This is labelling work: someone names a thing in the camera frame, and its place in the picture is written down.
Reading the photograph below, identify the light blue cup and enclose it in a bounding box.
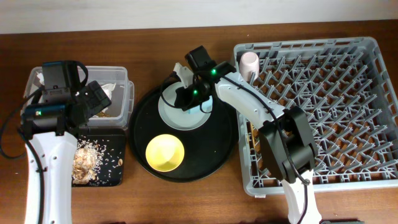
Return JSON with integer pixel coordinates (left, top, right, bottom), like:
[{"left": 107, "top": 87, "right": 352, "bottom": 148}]
[{"left": 188, "top": 97, "right": 213, "bottom": 114}]

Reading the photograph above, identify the white paper napkin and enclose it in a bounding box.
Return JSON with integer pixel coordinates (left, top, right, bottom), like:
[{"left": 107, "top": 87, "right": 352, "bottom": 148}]
[{"left": 101, "top": 83, "right": 116, "bottom": 113}]

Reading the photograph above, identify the pink cup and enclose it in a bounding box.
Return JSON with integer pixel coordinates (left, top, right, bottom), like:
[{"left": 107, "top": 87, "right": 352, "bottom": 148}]
[{"left": 239, "top": 52, "right": 259, "bottom": 82}]

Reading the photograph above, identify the wooden chopstick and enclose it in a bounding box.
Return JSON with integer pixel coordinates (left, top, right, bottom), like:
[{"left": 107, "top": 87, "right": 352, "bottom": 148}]
[{"left": 248, "top": 122, "right": 258, "bottom": 149}]

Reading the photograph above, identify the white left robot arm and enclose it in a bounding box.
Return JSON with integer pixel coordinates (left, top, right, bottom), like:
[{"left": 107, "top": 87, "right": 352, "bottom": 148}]
[{"left": 18, "top": 81, "right": 111, "bottom": 223}]

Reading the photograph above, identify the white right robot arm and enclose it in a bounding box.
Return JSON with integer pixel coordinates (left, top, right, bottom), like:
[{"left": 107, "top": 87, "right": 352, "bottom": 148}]
[{"left": 173, "top": 62, "right": 322, "bottom": 223}]

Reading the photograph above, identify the clear plastic waste bin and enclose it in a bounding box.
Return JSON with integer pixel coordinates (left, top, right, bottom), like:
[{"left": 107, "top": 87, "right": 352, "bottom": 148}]
[{"left": 20, "top": 61, "right": 134, "bottom": 132}]

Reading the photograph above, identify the grey dishwasher rack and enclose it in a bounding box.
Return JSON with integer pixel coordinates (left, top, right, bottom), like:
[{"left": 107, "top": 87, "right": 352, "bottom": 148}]
[{"left": 233, "top": 37, "right": 397, "bottom": 192}]

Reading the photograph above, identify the grey plate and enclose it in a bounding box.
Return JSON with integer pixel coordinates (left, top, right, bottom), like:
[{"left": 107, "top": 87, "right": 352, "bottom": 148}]
[{"left": 158, "top": 98, "right": 211, "bottom": 131}]

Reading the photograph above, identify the black rectangular food tray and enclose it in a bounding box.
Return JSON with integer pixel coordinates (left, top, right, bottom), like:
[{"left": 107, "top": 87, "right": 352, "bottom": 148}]
[{"left": 72, "top": 128, "right": 126, "bottom": 187}]

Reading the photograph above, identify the food scraps pile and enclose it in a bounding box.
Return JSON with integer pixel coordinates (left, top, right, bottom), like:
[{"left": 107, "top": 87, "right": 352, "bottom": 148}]
[{"left": 72, "top": 140, "right": 124, "bottom": 187}]

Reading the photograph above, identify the round black serving tray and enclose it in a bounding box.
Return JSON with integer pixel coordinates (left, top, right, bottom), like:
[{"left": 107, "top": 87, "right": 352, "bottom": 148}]
[{"left": 128, "top": 87, "right": 238, "bottom": 182}]

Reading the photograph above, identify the yellow bowl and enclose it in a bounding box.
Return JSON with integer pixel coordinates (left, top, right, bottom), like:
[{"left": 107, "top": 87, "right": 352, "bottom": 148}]
[{"left": 146, "top": 134, "right": 185, "bottom": 172}]

